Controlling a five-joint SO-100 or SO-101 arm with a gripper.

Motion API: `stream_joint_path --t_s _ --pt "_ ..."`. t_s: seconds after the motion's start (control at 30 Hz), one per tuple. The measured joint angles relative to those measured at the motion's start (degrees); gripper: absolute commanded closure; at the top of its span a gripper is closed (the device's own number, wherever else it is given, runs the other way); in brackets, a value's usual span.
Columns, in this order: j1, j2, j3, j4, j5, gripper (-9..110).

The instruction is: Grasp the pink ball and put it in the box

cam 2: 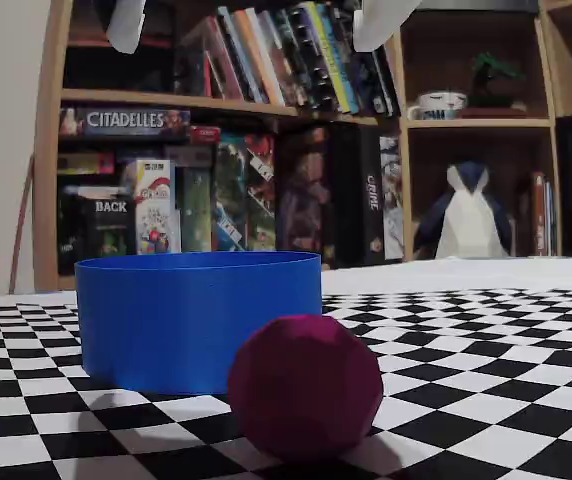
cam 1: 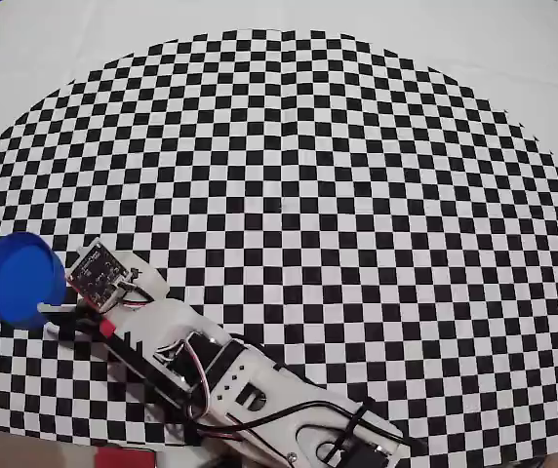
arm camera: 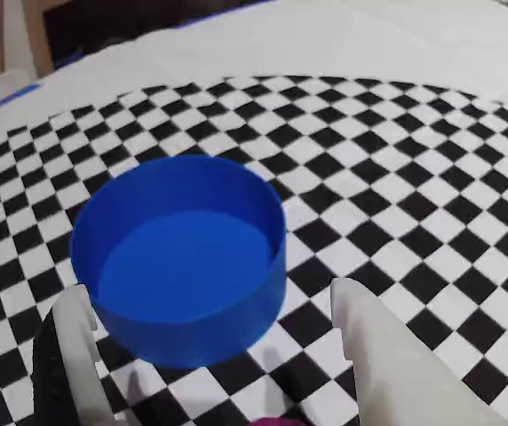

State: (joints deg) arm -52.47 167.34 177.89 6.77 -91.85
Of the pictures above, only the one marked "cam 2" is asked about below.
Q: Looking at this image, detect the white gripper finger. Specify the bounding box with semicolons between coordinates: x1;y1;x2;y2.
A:
353;0;422;53

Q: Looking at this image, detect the white face cup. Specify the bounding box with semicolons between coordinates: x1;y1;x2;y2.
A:
406;89;469;122

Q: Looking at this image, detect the teal illustrated game box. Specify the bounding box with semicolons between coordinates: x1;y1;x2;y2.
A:
213;134;248;253

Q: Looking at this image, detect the black crime game box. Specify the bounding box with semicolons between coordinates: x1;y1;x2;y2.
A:
328;124;386;266

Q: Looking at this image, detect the Citadelles game box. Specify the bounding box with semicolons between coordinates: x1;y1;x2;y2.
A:
58;106;192;139

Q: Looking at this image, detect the blue white penguin figure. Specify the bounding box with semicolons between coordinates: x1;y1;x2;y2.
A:
412;161;516;260

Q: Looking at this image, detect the black BACK box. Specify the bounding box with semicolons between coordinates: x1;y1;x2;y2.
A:
83;192;136;260

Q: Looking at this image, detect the checkerboard printed white sheet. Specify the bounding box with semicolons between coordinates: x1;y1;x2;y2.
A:
0;255;572;480

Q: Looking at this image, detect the blue round box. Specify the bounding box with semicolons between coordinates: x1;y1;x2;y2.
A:
74;251;323;396

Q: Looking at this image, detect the grey flat box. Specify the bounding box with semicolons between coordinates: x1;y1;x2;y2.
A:
164;144;215;169

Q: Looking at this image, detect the brick bonsai tree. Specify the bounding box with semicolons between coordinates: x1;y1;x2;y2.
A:
458;51;530;120

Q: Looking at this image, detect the yellow flat box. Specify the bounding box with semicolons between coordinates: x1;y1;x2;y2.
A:
57;152;117;176

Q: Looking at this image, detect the yellow spine book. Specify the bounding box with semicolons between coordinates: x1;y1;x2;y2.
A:
307;1;355;115

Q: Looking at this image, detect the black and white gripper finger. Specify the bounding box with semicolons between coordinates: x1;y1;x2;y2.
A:
105;0;148;55

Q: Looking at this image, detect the magenta faceted ball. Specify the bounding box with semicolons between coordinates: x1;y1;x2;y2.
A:
227;313;385;464

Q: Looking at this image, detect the wooden bookshelf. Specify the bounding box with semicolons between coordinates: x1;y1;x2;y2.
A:
33;0;572;294

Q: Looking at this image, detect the red spine book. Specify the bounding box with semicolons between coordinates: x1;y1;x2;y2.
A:
530;171;547;257

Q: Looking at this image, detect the white illustrated game box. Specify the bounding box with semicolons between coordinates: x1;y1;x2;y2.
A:
379;134;406;261

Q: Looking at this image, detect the pink spine book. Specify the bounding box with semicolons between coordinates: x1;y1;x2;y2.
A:
180;14;245;101

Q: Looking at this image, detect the orange spine book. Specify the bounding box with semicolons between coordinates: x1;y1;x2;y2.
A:
230;8;280;106

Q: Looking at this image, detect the small red box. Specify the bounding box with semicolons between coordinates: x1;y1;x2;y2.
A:
188;124;223;146

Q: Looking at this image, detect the black spine book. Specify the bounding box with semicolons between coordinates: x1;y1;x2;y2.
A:
365;47;401;117

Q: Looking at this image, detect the dark purple game box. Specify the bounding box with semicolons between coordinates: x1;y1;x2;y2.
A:
275;127;331;261

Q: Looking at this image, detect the tall white red box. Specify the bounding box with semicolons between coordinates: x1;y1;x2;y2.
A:
133;158;178;255

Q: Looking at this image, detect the thin pale book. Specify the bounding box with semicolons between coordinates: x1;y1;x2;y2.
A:
545;179;561;257

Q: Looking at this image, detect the red green game box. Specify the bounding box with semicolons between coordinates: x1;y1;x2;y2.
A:
244;133;278;253

